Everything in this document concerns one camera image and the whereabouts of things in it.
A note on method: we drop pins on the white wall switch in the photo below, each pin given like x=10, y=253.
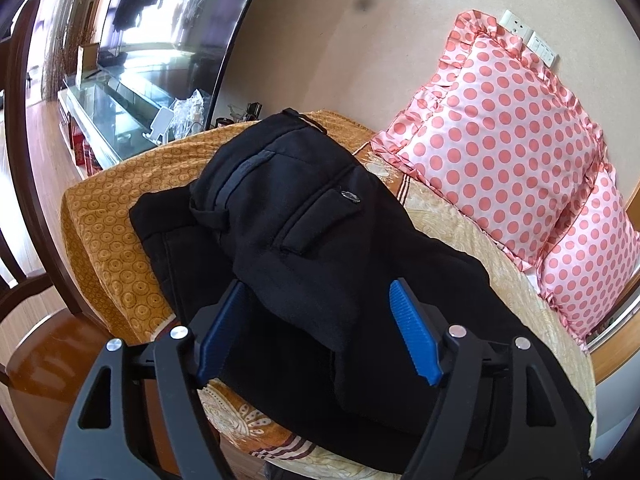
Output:
x=543, y=49

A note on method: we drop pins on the beige floral blanket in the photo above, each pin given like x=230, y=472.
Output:
x=450, y=230

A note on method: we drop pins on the clear plastic bag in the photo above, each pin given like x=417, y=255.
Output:
x=190, y=110

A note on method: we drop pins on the red boxes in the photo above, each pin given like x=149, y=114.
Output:
x=82, y=150

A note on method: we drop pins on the wooden sofa frame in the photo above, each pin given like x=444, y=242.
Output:
x=617, y=342

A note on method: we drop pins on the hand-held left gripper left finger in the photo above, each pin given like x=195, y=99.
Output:
x=219, y=336

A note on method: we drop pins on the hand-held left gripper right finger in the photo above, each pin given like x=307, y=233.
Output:
x=414, y=336

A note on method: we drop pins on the white phone stand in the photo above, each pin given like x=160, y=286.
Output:
x=160, y=125

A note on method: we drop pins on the glass television cabinet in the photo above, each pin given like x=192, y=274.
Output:
x=112, y=115

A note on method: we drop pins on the large pink polka-dot pillow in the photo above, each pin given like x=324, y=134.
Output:
x=492, y=135

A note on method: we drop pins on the black pants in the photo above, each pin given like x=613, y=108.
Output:
x=310, y=240

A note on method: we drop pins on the white wall socket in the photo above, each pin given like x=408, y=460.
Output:
x=515, y=24

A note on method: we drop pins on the dark wooden chair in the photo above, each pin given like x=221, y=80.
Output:
x=30, y=160

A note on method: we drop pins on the large flat television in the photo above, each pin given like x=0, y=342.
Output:
x=200, y=15

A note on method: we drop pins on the small pink polka-dot pillow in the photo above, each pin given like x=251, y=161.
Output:
x=587, y=255

